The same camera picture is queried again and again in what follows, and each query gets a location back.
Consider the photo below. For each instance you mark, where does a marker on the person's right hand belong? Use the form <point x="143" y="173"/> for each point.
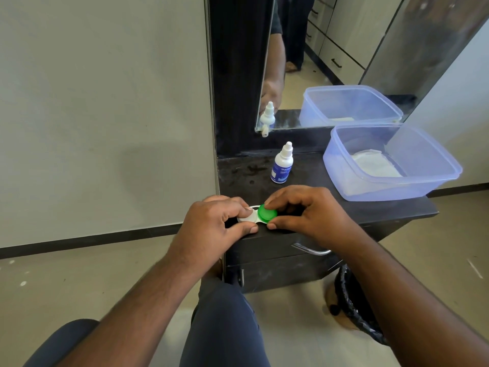
<point x="321" y="217"/>

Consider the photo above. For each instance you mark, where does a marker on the person's left hand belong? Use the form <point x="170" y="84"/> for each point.
<point x="206" y="233"/>

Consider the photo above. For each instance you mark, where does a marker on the white contact lens case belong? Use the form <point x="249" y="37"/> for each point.
<point x="253" y="206"/>

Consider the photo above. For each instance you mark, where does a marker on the green lens cap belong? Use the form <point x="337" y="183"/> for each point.
<point x="266" y="214"/>

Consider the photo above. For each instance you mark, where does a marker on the blue white solution bottle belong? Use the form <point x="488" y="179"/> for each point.
<point x="281" y="171"/>

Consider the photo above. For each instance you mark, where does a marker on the person's left forearm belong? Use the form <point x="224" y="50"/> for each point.
<point x="130" y="317"/>

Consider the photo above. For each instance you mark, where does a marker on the person's right forearm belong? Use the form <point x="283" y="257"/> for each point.
<point x="420" y="309"/>

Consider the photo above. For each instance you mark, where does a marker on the black dresser cabinet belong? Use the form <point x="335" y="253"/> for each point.
<point x="275" y="267"/>

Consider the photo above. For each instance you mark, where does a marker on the stack of white tissues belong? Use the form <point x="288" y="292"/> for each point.
<point x="376" y="164"/>

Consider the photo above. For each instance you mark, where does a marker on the black lined trash bin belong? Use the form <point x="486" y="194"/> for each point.
<point x="351" y="305"/>

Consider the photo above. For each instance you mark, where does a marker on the grey trousers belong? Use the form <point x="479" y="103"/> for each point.
<point x="225" y="328"/>

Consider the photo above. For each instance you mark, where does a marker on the clear blue plastic container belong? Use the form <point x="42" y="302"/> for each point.
<point x="431" y="160"/>

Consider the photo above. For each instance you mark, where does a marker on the white floor scrap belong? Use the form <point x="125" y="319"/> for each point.
<point x="475" y="269"/>

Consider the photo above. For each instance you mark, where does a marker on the dresser mirror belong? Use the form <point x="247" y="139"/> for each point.
<point x="355" y="34"/>

